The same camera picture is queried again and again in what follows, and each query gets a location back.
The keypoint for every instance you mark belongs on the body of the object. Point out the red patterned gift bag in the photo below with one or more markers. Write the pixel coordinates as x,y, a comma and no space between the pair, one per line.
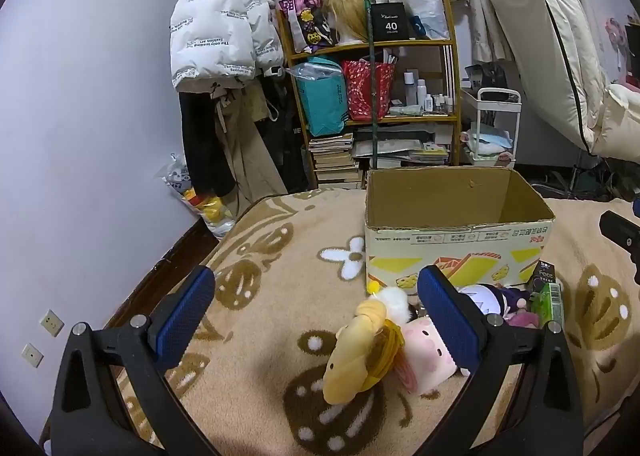
358,80

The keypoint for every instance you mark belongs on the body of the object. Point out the wooden shelf unit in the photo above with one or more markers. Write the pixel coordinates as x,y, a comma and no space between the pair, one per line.
448,73

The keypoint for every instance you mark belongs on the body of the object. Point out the beige trench coat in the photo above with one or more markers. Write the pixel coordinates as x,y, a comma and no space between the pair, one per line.
254,172

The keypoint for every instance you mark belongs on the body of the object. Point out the wall socket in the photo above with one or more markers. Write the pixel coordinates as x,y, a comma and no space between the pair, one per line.
52,323
32,355

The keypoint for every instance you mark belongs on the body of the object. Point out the cream folded mattress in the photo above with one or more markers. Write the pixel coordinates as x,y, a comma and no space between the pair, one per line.
560,71

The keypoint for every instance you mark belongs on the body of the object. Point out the cardboard box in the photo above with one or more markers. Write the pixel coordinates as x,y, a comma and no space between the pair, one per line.
477,225

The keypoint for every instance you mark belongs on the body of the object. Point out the green thin pole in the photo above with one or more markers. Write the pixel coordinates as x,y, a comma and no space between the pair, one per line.
373,88

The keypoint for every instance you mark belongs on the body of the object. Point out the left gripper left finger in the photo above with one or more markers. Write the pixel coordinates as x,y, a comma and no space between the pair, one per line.
89,415

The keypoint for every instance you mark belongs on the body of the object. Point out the blonde wig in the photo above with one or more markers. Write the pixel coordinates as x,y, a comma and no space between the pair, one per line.
349,20

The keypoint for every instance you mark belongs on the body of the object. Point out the anime snack bag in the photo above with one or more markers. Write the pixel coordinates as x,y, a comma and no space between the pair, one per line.
309,26

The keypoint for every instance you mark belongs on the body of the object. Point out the green tissue pack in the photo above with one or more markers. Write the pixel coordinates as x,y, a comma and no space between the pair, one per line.
547,305

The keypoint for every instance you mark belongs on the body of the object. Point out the black box with 40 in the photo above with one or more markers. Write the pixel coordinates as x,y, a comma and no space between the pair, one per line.
389,22

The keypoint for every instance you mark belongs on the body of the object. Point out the white rolling cart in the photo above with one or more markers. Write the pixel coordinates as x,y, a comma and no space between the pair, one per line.
491,138

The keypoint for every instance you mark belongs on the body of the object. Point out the wall socket lower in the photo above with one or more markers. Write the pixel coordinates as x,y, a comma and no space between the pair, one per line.
32,355

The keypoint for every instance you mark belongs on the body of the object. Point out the pink pig plush cube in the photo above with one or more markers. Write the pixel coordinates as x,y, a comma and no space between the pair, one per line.
423,362

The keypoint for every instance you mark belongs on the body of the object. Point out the black Face tissue pack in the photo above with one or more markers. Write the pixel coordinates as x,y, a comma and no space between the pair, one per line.
544,274

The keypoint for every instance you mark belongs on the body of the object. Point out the plastic bag with toys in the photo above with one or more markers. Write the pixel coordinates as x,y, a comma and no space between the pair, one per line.
210,208

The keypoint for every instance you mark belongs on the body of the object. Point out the stack of books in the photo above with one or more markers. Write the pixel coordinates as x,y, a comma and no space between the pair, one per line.
334,165

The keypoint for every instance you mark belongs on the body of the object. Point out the teal bag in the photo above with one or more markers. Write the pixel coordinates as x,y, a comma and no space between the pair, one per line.
321,87

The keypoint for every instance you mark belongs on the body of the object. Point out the purple-haired plush doll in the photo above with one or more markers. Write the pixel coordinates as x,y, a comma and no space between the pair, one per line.
503,301

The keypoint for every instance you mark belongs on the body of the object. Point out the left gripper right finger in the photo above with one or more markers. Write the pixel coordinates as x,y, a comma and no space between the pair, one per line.
544,416

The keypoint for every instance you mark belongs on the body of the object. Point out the clear plastic bag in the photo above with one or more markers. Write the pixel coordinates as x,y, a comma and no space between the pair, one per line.
428,19

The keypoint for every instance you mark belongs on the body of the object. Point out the yellow dog plush toy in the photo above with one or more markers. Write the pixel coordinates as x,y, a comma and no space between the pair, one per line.
364,352

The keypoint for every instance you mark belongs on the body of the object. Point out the white puffer jacket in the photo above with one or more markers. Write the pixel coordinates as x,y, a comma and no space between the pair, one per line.
221,44

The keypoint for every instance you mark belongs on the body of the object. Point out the beige patterned blanket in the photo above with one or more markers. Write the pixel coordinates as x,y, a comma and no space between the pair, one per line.
291,274

